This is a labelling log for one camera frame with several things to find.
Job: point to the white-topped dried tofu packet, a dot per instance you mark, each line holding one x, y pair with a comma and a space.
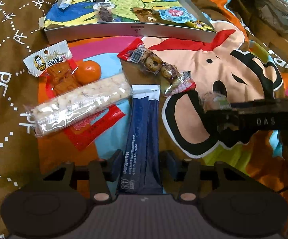
47, 59

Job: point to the grey cardboard box tray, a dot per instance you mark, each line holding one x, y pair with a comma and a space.
96, 33

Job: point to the cartoon printed blanket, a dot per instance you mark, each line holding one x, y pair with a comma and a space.
221, 59

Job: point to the clear packet of dark dates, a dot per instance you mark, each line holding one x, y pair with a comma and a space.
104, 13

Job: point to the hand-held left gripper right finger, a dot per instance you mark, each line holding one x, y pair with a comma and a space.
170, 166

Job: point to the red-ended cookie packet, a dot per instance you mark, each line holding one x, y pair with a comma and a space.
156, 63

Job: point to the small round cake packet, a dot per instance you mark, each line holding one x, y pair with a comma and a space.
214, 100

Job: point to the colourful crayon drawing paper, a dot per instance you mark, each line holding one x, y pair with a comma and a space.
84, 7

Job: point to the light blue snack packet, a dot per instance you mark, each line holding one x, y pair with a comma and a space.
178, 13

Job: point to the orange mandarin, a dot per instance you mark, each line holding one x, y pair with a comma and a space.
89, 71

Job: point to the gold foil snack packet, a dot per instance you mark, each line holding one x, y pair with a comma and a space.
146, 13

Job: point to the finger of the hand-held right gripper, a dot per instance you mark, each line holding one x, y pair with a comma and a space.
216, 119
253, 104

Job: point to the brown patterned blanket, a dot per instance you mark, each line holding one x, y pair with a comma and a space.
4, 54

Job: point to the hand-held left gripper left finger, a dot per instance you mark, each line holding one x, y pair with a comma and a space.
117, 166

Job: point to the clear-wrapped nougat bar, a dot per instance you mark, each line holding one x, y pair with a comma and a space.
79, 102

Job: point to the yellow snack packet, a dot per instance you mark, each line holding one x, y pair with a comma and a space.
201, 26

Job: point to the flat red packet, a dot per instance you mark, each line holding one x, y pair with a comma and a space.
91, 127

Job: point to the blue stick packet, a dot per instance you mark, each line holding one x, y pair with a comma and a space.
139, 134

